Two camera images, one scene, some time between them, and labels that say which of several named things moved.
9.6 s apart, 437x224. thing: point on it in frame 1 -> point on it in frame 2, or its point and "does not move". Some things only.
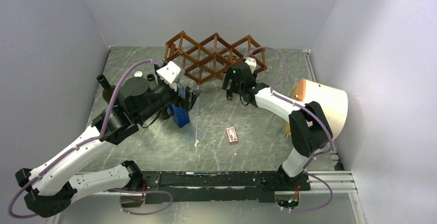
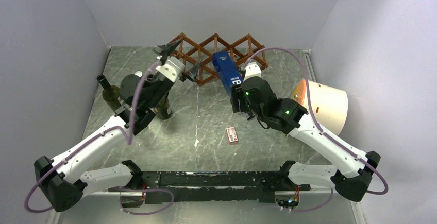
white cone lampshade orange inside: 333,102 does not move
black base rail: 215,186 does not move
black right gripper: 230,74 -> 237,92
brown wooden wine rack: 207,60 does not move
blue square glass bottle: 180,115 -> 227,69
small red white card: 232,135 does not move
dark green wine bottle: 108,90 does not move
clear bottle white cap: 138,73 does not move
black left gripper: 190,98 -> 164,51
